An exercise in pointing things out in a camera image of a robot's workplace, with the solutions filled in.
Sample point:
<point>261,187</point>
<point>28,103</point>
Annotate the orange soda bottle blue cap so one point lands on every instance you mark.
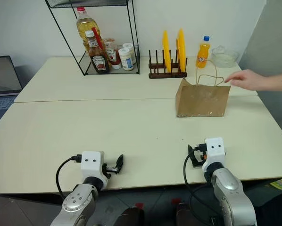
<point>203,55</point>

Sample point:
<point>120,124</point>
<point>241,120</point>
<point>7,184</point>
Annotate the clear glass bowl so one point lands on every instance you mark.
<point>224,57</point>

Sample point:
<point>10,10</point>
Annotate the person's bare hand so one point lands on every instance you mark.
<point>246,80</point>

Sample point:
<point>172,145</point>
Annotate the squeeze ketchup bottle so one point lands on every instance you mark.
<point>113,56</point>

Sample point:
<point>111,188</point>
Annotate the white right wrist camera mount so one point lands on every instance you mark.
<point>215,150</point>

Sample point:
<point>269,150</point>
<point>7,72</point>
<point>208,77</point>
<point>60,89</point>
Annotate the grey laptop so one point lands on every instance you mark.
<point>2,77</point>

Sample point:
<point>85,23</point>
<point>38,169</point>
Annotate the cooking oil bottle red cap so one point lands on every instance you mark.
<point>84,26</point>

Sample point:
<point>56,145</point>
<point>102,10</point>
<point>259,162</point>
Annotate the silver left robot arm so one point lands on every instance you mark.
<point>76,204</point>

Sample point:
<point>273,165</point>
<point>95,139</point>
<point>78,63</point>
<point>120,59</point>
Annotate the dark wooden plate rack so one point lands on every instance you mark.
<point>165,74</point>

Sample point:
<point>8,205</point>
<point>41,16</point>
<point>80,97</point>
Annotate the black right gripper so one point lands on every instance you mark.
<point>200,150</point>

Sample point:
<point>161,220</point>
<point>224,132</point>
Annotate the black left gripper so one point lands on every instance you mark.
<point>110,169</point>

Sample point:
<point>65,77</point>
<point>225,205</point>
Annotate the glass ketchup bottle white cap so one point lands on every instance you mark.
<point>98,60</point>

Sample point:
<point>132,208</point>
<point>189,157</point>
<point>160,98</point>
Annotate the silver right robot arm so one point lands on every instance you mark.
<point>230,197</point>

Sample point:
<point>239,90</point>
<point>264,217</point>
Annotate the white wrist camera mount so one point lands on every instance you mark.
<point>215,150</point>
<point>91,166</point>

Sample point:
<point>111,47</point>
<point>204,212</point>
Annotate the white lidded jar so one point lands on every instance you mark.
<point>130,48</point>
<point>126,60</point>

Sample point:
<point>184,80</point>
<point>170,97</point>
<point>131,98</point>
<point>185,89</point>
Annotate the dark rounded shape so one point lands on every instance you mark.
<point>184,215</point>
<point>131,216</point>

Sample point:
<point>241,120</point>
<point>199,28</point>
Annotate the person's bare forearm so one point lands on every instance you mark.
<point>276,81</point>

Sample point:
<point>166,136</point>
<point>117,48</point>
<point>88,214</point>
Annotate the yellow plate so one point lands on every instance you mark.
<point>182,50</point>
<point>166,51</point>

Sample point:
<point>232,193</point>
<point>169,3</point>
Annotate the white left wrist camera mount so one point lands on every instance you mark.
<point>91,166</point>

